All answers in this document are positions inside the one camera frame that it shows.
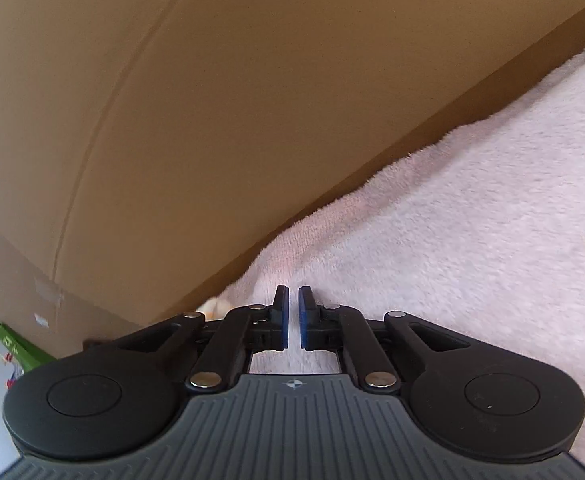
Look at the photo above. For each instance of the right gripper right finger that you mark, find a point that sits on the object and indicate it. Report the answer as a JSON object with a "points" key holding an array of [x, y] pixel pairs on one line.
{"points": [[344, 331]]}

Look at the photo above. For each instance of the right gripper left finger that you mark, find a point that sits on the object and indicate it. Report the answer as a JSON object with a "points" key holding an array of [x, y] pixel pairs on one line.
{"points": [[225, 347]]}

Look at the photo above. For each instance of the orange white striped sweater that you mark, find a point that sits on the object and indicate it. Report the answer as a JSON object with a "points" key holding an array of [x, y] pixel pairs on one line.
{"points": [[215, 308]]}

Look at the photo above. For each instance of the pink terry towel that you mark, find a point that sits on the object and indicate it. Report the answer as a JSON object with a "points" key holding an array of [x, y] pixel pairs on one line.
{"points": [[482, 233]]}

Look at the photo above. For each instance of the green shopping bag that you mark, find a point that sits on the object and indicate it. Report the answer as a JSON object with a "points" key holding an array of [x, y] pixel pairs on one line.
{"points": [[19, 352]]}

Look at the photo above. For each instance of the left cardboard box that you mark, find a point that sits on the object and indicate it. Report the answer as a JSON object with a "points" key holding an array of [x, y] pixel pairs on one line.
{"points": [[39, 310]]}

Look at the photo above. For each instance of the large centre cardboard box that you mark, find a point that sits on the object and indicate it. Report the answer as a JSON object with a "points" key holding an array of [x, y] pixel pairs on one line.
{"points": [[146, 144]]}

